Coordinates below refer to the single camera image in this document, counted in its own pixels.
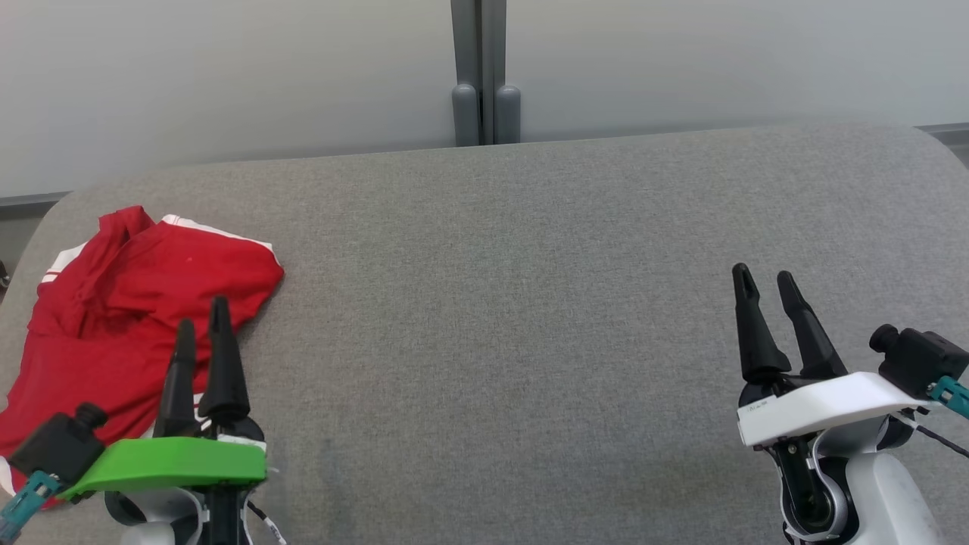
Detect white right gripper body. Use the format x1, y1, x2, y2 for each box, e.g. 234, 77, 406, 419
737, 371, 944, 447

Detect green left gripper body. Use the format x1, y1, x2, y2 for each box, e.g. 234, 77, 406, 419
57, 415, 268, 502

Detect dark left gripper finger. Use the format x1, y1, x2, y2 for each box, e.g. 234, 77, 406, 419
198, 296, 251, 426
154, 319, 202, 438

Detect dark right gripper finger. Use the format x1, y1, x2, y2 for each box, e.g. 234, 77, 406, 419
731, 263, 793, 383
777, 271, 849, 379

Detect red shorts with white stripe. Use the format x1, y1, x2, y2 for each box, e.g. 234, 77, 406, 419
0, 205, 285, 509

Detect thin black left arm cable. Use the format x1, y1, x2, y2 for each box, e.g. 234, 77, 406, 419
246, 500, 289, 545

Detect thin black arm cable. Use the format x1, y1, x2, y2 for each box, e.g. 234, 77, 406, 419
893, 409, 969, 459
246, 500, 289, 545

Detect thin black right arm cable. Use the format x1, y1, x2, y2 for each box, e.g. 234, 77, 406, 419
893, 409, 969, 459

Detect teal right camera connector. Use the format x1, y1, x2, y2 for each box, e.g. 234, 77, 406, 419
929, 376, 969, 419

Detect teal camera connector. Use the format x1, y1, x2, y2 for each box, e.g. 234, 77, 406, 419
0, 471, 61, 543
929, 376, 969, 419

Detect teal left camera connector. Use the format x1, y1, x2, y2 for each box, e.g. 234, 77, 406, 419
0, 471, 61, 543

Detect grey partition post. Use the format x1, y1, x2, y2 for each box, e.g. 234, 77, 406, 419
451, 0, 522, 146

